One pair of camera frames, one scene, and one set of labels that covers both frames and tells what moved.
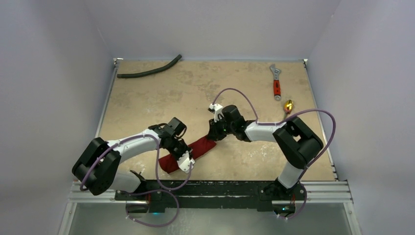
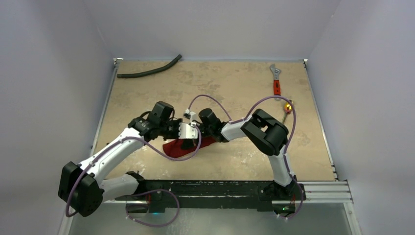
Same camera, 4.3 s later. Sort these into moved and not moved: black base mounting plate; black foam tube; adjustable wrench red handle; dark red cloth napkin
Moved: dark red cloth napkin
Not moved: adjustable wrench red handle; black base mounting plate; black foam tube
